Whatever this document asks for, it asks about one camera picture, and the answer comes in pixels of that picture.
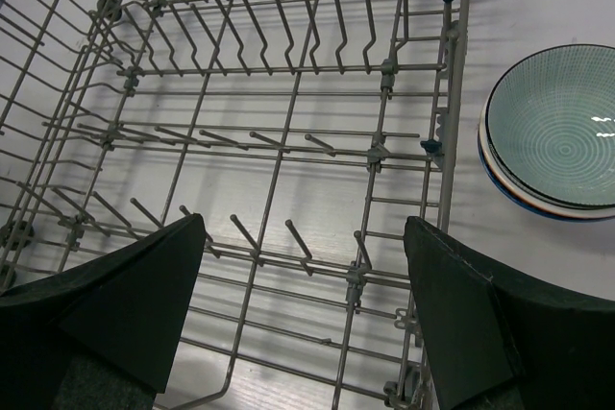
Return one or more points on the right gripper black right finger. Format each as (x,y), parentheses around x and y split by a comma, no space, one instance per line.
(497,338)

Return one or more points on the grey wire dish rack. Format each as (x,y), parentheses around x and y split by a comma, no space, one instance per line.
(303,131)

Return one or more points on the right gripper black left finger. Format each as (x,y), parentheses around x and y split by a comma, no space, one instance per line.
(102,335)

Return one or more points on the teal patterned bowl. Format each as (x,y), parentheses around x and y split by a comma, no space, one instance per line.
(549,121)

